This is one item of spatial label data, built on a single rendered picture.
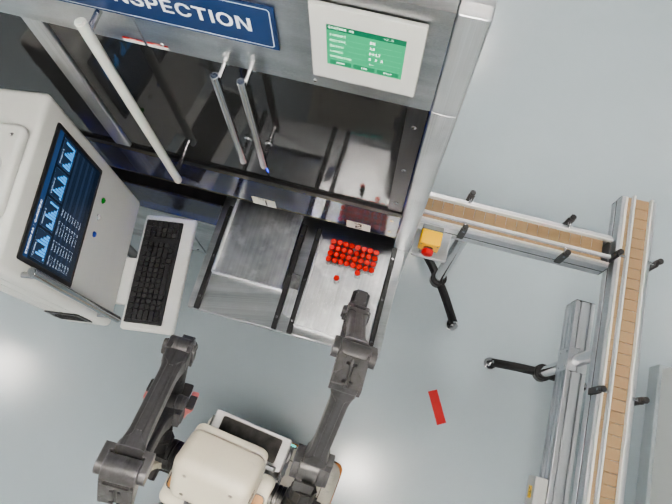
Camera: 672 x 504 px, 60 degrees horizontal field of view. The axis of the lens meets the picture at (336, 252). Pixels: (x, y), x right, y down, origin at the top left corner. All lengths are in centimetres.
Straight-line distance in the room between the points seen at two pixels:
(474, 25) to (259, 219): 132
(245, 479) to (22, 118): 110
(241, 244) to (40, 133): 79
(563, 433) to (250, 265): 135
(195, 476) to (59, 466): 169
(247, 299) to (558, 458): 132
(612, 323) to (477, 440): 104
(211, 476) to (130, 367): 162
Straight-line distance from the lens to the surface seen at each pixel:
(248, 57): 132
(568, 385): 253
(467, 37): 109
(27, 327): 334
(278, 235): 214
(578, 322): 259
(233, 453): 157
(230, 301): 210
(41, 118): 176
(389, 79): 121
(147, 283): 225
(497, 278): 310
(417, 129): 137
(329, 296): 207
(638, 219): 236
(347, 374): 136
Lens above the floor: 289
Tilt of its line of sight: 72 degrees down
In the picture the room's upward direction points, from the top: 1 degrees counter-clockwise
